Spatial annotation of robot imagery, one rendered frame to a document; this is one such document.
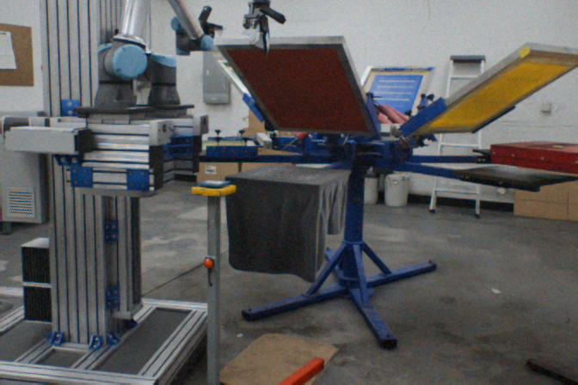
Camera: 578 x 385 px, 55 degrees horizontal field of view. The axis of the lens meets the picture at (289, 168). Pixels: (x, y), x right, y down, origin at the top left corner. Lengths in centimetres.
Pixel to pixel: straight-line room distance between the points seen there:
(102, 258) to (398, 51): 513
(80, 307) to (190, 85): 575
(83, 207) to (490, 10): 536
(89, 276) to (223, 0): 580
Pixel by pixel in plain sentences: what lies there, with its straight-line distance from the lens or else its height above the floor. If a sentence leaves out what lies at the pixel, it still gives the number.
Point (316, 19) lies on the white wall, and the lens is 730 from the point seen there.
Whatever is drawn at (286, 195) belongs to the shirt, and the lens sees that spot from 238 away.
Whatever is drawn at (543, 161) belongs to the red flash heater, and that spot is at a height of 105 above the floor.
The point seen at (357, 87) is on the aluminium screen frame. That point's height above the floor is 135.
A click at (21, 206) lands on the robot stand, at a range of 259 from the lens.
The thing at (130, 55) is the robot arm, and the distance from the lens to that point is 205.
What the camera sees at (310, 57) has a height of 148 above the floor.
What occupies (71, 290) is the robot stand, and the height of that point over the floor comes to 46.
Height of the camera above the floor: 134
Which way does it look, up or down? 8 degrees down
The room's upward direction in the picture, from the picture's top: 1 degrees clockwise
